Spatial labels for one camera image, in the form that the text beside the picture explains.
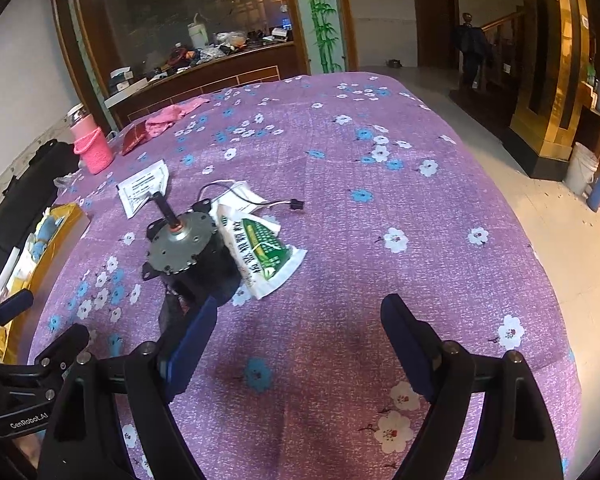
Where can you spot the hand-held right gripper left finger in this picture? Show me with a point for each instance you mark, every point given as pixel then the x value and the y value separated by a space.
pixel 192 350

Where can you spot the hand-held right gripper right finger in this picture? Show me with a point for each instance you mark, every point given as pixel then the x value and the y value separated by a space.
pixel 410 350

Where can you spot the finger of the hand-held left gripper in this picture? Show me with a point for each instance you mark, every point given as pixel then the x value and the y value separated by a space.
pixel 65 347
pixel 15 306

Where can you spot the golden box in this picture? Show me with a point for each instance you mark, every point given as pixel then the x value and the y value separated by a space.
pixel 55 250

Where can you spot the blue towel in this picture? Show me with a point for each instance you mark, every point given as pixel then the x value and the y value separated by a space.
pixel 47 235

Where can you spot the metal electric motor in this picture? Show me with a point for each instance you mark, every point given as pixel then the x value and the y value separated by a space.
pixel 190 255

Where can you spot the green and white packet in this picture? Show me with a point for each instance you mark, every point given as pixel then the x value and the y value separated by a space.
pixel 262 250

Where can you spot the purple floral cloth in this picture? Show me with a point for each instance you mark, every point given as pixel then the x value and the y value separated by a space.
pixel 355 200

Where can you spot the white paper packet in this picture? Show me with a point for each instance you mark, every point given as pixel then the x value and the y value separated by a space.
pixel 142 187

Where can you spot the pink sleeved bottle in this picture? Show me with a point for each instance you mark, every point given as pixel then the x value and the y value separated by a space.
pixel 92 145

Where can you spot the red box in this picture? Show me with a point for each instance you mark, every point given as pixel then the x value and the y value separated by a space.
pixel 136 139

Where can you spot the pink cloth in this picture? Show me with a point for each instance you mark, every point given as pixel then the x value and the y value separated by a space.
pixel 172 115

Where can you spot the blue thermos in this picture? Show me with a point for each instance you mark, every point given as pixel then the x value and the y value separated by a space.
pixel 599 192

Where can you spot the white plastic bucket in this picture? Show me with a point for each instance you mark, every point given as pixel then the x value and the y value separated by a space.
pixel 581 167

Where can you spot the wooden glass cabinet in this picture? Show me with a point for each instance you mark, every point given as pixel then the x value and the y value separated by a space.
pixel 205 85

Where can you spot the gold and black pillar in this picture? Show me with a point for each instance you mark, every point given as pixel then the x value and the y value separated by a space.
pixel 550 85

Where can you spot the wooden stair railing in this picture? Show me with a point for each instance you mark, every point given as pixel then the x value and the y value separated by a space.
pixel 505 55

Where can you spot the white plastic jug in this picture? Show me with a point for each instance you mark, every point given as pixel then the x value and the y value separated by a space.
pixel 198 35

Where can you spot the wooden door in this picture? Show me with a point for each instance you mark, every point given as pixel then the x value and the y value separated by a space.
pixel 435 20

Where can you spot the dark jacket on post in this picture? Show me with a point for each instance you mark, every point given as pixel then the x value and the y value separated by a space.
pixel 472 50

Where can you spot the green bamboo wall decal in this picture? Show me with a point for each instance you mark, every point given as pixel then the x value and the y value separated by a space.
pixel 322 15

